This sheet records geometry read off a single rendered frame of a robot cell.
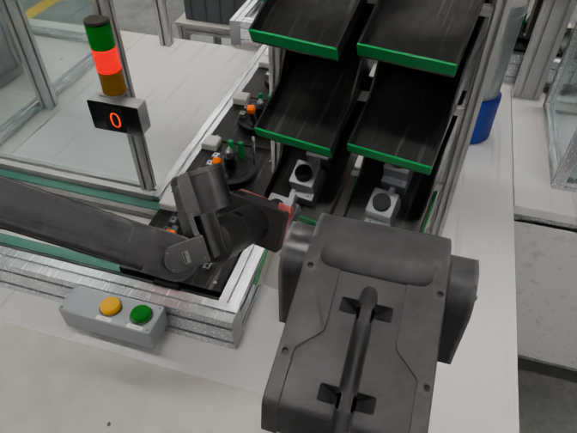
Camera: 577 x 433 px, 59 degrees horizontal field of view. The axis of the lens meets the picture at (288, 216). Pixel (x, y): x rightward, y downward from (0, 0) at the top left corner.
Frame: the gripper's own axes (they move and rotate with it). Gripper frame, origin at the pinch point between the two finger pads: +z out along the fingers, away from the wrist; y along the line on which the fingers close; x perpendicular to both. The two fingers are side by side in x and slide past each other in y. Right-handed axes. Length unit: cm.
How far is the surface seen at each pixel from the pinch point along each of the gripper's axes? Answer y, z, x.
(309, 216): -2.9, 8.1, 2.7
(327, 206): -5.1, 10.0, 0.5
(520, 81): -27, 129, -25
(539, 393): -71, 119, 82
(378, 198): -14.1, 6.9, -4.9
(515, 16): -21, 83, -41
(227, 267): 15.6, 16.4, 23.7
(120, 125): 46.9, 14.6, 0.1
